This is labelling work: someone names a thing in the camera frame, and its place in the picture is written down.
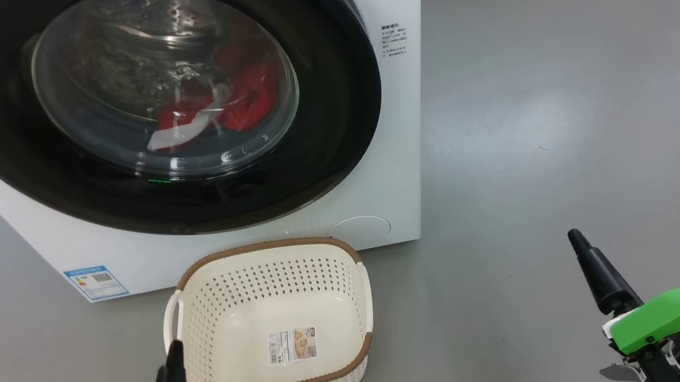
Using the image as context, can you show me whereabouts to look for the black printed text sticker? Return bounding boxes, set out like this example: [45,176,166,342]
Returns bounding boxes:
[379,22,409,59]

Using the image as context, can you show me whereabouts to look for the red and white garment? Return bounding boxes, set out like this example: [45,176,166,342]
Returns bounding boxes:
[135,36,288,154]

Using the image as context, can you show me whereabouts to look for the printed barcode label sticker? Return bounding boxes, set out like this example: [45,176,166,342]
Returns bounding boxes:
[265,326,320,366]

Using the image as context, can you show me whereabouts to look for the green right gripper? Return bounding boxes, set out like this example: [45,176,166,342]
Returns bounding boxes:
[567,213,680,382]

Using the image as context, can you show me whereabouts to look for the white front-load washing machine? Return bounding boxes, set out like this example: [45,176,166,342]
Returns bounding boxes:
[0,0,467,317]

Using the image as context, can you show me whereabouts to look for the blue energy label sticker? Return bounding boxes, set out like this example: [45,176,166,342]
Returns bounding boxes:
[63,262,130,305]

